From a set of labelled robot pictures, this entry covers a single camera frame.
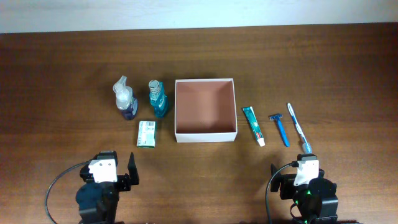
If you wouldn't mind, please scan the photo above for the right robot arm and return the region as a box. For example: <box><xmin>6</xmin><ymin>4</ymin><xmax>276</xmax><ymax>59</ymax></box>
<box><xmin>266</xmin><ymin>154</ymin><xmax>338</xmax><ymax>224</ymax></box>

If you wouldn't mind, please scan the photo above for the blue disposable razor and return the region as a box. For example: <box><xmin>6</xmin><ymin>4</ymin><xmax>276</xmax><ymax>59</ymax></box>
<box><xmin>269</xmin><ymin>113</ymin><xmax>290</xmax><ymax>147</ymax></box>

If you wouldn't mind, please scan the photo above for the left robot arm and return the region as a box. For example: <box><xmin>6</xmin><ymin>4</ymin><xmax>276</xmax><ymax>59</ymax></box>
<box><xmin>75</xmin><ymin>151</ymin><xmax>139</xmax><ymax>224</ymax></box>

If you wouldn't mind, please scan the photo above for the right black cable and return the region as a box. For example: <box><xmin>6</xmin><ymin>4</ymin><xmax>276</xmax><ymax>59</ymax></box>
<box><xmin>264</xmin><ymin>162</ymin><xmax>299</xmax><ymax>224</ymax></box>

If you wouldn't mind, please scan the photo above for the clear pump soap bottle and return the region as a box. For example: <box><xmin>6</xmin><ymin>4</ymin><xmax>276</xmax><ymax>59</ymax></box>
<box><xmin>113</xmin><ymin>76</ymin><xmax>138</xmax><ymax>120</ymax></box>

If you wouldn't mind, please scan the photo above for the teal mouthwash bottle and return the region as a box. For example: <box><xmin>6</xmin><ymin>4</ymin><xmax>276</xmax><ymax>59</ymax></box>
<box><xmin>149</xmin><ymin>80</ymin><xmax>169</xmax><ymax>118</ymax></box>

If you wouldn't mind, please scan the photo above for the blue white toothbrush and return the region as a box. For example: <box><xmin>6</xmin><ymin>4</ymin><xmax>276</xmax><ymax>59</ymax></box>
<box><xmin>287</xmin><ymin>103</ymin><xmax>313</xmax><ymax>154</ymax></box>

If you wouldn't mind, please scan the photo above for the left black cable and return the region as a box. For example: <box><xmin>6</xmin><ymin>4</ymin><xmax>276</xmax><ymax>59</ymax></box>
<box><xmin>44</xmin><ymin>161</ymin><xmax>91</xmax><ymax>224</ymax></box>

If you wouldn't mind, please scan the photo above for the green white soap bar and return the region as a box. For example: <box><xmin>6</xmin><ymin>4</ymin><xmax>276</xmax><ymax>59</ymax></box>
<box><xmin>137</xmin><ymin>121</ymin><xmax>157</xmax><ymax>148</ymax></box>

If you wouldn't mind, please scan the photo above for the green toothpaste tube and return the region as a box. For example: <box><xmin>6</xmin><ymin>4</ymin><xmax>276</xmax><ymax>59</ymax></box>
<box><xmin>242</xmin><ymin>106</ymin><xmax>265</xmax><ymax>147</ymax></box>

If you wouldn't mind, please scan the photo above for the black cable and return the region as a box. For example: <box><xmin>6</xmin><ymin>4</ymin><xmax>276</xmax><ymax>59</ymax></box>
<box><xmin>264</xmin><ymin>162</ymin><xmax>299</xmax><ymax>224</ymax></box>
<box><xmin>44</xmin><ymin>161</ymin><xmax>91</xmax><ymax>224</ymax></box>

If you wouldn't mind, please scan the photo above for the white cardboard box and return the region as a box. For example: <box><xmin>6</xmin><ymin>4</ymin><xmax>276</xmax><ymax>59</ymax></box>
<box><xmin>174</xmin><ymin>78</ymin><xmax>238</xmax><ymax>143</ymax></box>

